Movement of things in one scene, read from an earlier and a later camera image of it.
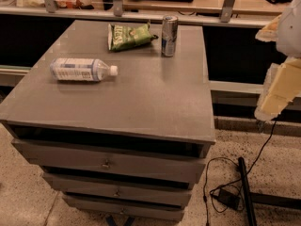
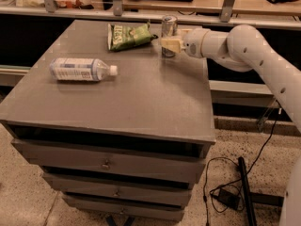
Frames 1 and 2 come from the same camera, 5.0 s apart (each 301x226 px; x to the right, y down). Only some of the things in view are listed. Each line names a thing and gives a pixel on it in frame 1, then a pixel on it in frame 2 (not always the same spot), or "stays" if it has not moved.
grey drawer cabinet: x=121 y=135 stays
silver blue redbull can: x=169 y=25 stays
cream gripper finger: x=270 y=32 -> x=186 y=29
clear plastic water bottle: x=81 y=70 stays
